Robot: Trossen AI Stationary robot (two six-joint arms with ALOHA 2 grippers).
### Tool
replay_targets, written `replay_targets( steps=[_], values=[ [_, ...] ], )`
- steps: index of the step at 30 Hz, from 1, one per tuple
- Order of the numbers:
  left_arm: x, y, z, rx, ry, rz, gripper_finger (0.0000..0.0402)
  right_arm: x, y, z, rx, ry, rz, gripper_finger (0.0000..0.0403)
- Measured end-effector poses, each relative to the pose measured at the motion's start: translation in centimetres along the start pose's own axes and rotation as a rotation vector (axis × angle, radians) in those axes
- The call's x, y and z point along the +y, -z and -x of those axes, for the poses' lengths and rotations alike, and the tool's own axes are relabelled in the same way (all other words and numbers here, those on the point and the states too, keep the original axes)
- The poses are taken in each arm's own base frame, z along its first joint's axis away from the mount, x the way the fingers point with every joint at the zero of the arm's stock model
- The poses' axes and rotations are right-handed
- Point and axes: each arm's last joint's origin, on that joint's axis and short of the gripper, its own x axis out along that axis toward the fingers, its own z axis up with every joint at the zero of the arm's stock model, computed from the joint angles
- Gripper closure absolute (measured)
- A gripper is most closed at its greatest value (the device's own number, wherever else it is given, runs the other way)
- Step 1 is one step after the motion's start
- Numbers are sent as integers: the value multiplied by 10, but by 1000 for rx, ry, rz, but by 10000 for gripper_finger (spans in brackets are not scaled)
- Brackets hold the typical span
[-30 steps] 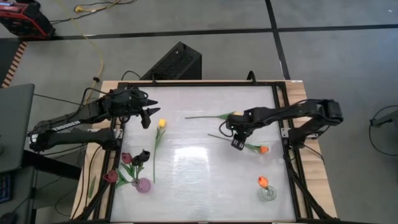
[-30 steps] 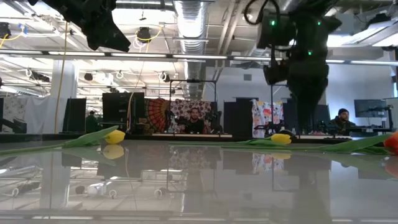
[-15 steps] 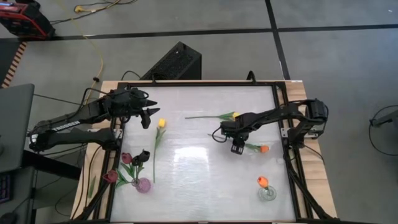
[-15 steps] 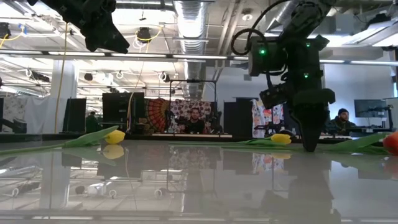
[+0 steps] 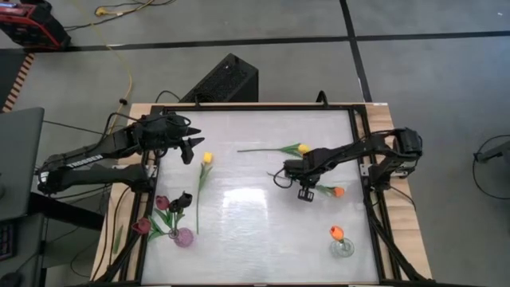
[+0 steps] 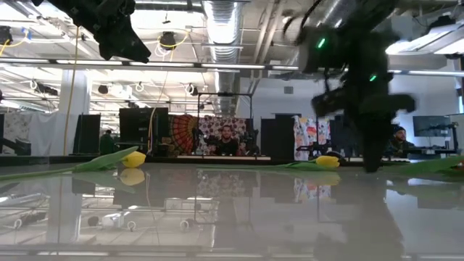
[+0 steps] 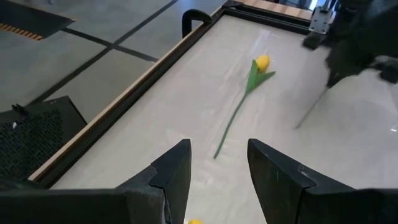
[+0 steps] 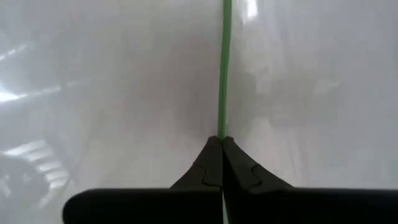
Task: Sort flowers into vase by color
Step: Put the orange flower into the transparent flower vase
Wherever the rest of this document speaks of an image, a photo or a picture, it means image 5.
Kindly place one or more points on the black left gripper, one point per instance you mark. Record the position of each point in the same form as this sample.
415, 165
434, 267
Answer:
175, 139

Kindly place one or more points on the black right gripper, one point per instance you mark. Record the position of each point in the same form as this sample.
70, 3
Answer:
304, 173

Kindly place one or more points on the orange artificial tulip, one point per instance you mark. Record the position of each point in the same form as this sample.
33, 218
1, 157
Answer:
336, 232
339, 192

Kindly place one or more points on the yellow artificial tulip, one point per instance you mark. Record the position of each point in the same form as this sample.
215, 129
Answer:
207, 158
303, 148

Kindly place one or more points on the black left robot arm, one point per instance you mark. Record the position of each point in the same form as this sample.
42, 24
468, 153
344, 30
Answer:
83, 157

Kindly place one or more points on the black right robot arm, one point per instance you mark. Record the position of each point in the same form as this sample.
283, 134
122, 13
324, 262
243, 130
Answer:
358, 148

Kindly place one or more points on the clear glass vase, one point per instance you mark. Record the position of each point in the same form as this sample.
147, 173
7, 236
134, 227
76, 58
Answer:
347, 251

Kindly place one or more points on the pink glass vase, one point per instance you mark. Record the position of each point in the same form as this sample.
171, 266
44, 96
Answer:
185, 238

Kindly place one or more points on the black artificial tulip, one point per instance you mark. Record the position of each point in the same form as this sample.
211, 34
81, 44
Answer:
174, 206
185, 198

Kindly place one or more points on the black speaker box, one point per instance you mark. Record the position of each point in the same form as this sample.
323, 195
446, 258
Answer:
223, 79

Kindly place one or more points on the dark red artificial tulip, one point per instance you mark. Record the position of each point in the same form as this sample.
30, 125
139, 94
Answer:
162, 202
141, 226

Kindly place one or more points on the loose green leaf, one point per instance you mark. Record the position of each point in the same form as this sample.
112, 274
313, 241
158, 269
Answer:
117, 239

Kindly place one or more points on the black desk crossbar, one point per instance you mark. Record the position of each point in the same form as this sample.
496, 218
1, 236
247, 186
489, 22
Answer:
67, 211

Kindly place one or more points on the grey side desk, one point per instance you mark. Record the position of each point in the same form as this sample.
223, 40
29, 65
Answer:
20, 159

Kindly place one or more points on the black stand leg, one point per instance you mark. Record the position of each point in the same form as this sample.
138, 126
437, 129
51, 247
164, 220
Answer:
494, 153

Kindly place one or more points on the red and black equipment case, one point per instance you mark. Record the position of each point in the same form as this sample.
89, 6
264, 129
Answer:
32, 28

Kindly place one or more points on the dark mat with striped edge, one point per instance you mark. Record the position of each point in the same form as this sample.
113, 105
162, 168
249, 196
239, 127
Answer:
8, 75

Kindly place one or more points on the black keyboard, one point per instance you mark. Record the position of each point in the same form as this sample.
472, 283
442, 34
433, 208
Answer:
6, 241

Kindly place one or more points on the black table frame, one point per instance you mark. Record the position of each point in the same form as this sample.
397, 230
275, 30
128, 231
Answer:
259, 108

